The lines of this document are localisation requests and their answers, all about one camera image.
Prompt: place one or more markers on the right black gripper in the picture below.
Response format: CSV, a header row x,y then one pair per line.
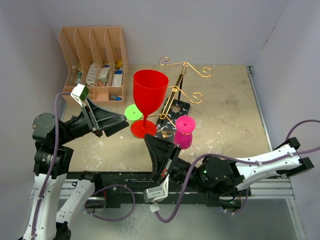
x,y
165,155

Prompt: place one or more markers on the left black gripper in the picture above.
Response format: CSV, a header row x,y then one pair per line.
x,y
97,118

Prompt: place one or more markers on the magenta plastic wine glass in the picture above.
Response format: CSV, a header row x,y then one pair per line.
x,y
185,125

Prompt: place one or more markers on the red plastic wine glass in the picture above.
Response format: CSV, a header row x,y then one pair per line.
x,y
149,90

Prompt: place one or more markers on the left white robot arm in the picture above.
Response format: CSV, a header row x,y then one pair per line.
x,y
51,166

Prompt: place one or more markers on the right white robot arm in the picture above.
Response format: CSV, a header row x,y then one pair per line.
x,y
217,175

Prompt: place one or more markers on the green plastic wine glass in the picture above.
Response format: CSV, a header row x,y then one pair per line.
x,y
133,114

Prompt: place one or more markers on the black marble rack base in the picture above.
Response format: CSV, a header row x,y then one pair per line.
x,y
164,128

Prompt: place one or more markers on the grey blue marker cap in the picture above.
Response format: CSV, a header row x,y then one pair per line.
x,y
114,97

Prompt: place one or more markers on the white blue box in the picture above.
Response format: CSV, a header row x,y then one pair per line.
x,y
117,80

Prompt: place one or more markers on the white printed packet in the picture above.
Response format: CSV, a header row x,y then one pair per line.
x,y
91,75

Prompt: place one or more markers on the white medicine box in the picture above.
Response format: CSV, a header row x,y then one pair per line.
x,y
103,75

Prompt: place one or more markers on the yellow small object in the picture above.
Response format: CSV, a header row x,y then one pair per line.
x,y
119,64

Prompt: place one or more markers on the peach plastic desk organizer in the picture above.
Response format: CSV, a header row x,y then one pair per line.
x,y
97,58

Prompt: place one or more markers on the gold wire glass rack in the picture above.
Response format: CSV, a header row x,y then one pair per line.
x,y
176,90

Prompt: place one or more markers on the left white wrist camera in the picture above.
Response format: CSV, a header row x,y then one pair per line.
x,y
80,93

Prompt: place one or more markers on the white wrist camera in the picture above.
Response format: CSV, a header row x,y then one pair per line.
x,y
80,93
158,193

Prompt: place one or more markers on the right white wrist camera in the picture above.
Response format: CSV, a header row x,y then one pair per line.
x,y
158,193

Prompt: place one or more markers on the black metal base frame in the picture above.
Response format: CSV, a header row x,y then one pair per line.
x,y
137,182

